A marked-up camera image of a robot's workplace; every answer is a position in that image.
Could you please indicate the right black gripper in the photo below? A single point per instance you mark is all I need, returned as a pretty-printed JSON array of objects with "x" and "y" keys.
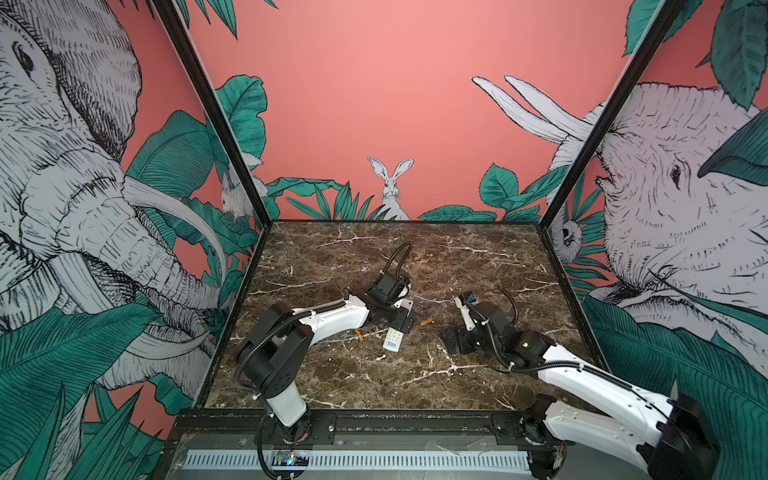
[{"x": 462, "y": 334}]

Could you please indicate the white slotted cable duct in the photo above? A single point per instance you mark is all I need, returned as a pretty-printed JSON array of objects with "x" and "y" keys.
[{"x": 357, "y": 460}]

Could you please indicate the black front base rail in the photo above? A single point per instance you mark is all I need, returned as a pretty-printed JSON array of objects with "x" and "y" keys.
[{"x": 408, "y": 427}]

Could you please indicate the black frame post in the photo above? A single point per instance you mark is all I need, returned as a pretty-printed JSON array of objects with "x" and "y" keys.
[
  {"x": 169, "y": 15},
  {"x": 660, "y": 23}
]

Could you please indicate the white remote control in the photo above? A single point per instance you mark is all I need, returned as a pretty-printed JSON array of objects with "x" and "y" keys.
[{"x": 393, "y": 340}]

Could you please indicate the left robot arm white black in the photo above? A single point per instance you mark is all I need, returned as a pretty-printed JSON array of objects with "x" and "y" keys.
[{"x": 269, "y": 358}]

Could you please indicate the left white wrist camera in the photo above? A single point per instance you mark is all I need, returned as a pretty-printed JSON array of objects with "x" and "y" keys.
[{"x": 405, "y": 303}]

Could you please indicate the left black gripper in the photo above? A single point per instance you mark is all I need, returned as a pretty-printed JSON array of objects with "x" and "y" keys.
[{"x": 399, "y": 322}]

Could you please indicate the left black frame post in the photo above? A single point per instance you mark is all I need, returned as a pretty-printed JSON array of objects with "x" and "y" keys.
[{"x": 169, "y": 15}]

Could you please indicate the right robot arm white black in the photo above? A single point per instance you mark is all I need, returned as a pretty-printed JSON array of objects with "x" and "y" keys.
[{"x": 665, "y": 436}]

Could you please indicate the right black frame post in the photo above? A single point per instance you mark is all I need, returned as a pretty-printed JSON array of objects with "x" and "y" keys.
[{"x": 660, "y": 23}]

